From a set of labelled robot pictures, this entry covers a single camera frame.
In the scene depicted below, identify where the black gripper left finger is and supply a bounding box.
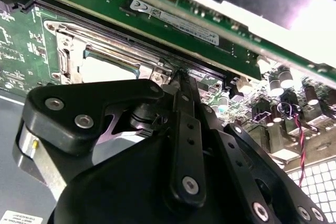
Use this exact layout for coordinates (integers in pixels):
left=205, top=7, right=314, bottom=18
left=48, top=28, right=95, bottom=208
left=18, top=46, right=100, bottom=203
left=15, top=69, right=207, bottom=210

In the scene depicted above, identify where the metal socket cover frame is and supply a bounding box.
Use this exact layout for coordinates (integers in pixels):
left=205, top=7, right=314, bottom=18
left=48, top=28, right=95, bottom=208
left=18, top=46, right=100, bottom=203
left=56, top=31, right=173, bottom=82

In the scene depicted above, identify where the silver-topped CPU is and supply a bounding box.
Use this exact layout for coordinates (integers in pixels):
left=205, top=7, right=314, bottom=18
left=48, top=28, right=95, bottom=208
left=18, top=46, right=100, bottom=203
left=81, top=56, right=140, bottom=83

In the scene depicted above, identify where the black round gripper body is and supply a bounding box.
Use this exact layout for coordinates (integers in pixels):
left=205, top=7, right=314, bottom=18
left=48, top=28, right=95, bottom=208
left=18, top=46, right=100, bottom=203
left=47, top=134, right=249, bottom=224

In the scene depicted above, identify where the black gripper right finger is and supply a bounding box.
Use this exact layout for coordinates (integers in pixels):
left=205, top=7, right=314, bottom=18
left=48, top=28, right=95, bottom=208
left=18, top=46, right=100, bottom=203
left=183, top=73, right=329, bottom=224

